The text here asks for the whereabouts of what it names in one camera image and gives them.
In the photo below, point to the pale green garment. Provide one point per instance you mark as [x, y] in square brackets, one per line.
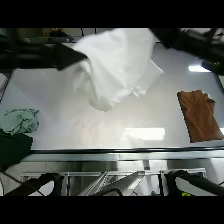
[20, 120]

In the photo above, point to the dark green garment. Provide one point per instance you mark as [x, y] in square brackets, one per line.
[12, 146]

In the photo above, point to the white T-shirt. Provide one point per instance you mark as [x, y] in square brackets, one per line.
[113, 66]

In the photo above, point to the brown T-shirt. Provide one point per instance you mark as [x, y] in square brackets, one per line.
[200, 115]

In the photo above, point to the silver frame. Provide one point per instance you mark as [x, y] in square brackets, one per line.
[110, 173]

